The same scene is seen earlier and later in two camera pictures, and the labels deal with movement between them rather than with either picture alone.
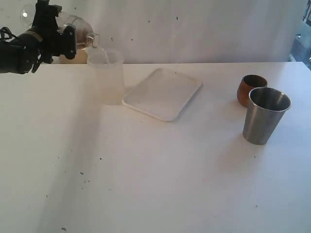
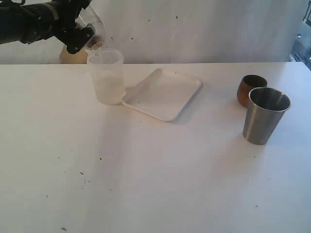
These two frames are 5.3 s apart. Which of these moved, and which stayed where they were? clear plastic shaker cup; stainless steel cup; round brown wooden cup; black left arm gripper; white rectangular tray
Moved: clear plastic shaker cup; black left arm gripper
Stayed: round brown wooden cup; stainless steel cup; white rectangular tray
